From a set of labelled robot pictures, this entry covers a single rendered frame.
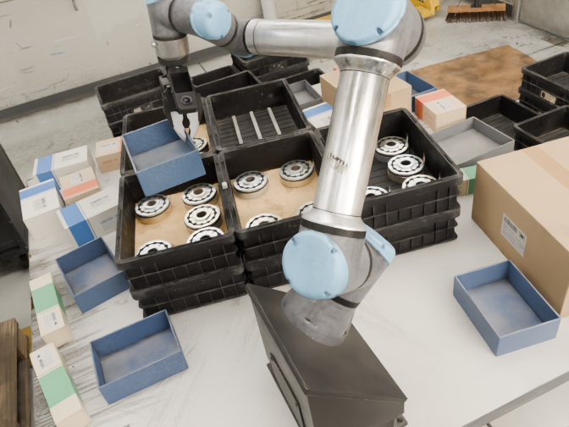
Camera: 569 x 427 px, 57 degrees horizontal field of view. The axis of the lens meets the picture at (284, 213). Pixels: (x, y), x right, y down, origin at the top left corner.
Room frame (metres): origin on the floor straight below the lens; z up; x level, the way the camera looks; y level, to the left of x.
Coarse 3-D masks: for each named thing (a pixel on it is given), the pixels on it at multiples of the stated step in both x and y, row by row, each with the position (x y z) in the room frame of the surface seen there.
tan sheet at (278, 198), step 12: (276, 180) 1.32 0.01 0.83; (312, 180) 1.28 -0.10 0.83; (276, 192) 1.26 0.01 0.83; (288, 192) 1.24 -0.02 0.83; (300, 192) 1.23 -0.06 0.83; (312, 192) 1.22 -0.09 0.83; (240, 204) 1.23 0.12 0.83; (252, 204) 1.22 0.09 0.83; (264, 204) 1.21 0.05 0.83; (276, 204) 1.20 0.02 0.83; (288, 204) 1.19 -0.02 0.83; (300, 204) 1.18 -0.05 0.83; (240, 216) 1.18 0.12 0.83; (252, 216) 1.17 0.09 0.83; (288, 216) 1.14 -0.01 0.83
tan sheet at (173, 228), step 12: (180, 192) 1.35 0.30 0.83; (180, 204) 1.29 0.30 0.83; (216, 204) 1.25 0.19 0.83; (168, 216) 1.24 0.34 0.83; (180, 216) 1.23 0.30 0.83; (144, 228) 1.21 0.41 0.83; (156, 228) 1.20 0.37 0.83; (168, 228) 1.18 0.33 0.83; (180, 228) 1.17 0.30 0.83; (144, 240) 1.15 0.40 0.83; (156, 240) 1.14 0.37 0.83; (168, 240) 1.13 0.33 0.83; (180, 240) 1.12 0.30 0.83
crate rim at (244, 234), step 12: (300, 132) 1.40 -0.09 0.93; (312, 132) 1.39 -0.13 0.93; (252, 144) 1.38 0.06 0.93; (264, 144) 1.38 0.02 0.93; (228, 180) 1.22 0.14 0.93; (228, 192) 1.16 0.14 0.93; (300, 216) 1.01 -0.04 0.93; (252, 228) 0.99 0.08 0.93; (264, 228) 0.99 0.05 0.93; (276, 228) 0.99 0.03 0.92; (288, 228) 1.00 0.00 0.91
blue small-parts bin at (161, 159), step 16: (144, 128) 1.22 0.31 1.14; (160, 128) 1.23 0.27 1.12; (128, 144) 1.20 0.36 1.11; (144, 144) 1.21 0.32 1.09; (160, 144) 1.22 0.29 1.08; (176, 144) 1.22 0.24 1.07; (192, 144) 1.09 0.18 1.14; (144, 160) 1.17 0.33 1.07; (160, 160) 1.15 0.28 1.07; (176, 160) 1.04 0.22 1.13; (192, 160) 1.05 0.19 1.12; (144, 176) 1.01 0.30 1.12; (160, 176) 1.02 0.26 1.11; (176, 176) 1.03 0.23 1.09; (192, 176) 1.05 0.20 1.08; (144, 192) 1.01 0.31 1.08
